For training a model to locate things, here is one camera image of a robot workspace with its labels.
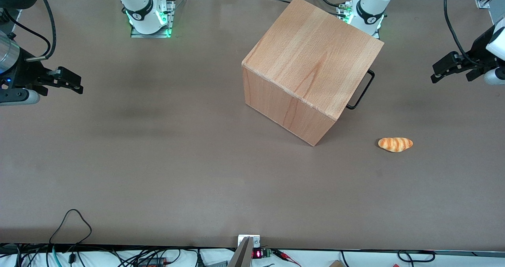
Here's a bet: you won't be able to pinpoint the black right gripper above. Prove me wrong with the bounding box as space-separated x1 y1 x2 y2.
0 48 84 97

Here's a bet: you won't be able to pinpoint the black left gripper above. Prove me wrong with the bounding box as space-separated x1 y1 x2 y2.
430 24 505 84

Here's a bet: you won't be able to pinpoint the wooden drawer with black handle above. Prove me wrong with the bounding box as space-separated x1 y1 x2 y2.
346 69 375 110

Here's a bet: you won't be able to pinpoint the light wooden drawer cabinet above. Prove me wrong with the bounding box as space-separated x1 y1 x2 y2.
241 0 385 147

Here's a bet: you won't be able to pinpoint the toy croissant bread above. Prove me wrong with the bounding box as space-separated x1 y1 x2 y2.
378 137 413 153

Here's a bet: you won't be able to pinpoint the black power adapter box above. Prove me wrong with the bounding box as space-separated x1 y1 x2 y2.
136 257 169 267

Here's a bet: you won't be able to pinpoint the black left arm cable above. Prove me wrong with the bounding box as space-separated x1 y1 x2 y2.
443 0 480 66

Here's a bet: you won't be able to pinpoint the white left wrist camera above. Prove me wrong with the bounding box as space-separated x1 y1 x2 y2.
483 67 505 86

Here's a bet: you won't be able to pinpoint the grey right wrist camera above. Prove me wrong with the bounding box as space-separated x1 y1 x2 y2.
0 89 41 106

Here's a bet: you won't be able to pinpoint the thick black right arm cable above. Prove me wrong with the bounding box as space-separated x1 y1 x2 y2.
24 0 57 62

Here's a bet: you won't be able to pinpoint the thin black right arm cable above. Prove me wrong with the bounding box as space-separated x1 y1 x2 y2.
3 9 52 54

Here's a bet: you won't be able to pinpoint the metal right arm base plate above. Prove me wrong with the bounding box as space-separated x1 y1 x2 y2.
130 0 176 39

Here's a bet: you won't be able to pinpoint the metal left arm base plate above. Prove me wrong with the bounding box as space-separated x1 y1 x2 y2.
337 1 382 39

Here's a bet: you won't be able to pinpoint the black looped table cable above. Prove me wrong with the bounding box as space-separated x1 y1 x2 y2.
49 209 92 256

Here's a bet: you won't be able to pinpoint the black cable behind cabinet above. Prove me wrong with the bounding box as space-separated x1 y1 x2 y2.
272 0 350 17

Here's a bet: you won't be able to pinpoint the black coiled floor cable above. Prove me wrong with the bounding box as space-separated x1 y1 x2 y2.
396 250 436 264

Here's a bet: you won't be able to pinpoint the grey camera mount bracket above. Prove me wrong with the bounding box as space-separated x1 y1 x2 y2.
228 234 261 267

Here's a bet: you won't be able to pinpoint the red clip lead wires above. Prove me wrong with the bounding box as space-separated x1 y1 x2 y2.
272 249 302 267

